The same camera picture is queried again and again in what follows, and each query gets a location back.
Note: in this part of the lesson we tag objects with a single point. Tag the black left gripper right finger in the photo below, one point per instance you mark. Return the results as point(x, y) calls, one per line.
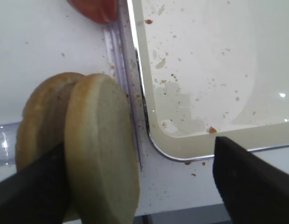
point(252, 190)

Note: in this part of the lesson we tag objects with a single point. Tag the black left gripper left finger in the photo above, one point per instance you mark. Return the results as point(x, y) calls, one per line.
point(38, 194)

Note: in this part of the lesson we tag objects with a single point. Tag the bun slice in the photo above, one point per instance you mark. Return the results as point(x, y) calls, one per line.
point(100, 156)
point(43, 118)

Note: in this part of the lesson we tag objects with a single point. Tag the front red tomato slice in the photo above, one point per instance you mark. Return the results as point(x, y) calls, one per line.
point(89, 8)

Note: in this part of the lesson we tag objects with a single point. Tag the red tomato slice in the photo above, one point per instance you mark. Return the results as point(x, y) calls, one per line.
point(89, 8)
point(109, 10)

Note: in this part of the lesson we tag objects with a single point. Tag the rear red tomato slice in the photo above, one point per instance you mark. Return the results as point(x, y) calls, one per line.
point(109, 10)

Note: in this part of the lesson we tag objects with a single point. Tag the clear bottom bun pusher track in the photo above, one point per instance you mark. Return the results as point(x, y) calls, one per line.
point(8, 134)

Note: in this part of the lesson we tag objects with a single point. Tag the white metal tray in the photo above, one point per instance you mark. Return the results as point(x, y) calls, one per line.
point(212, 68)

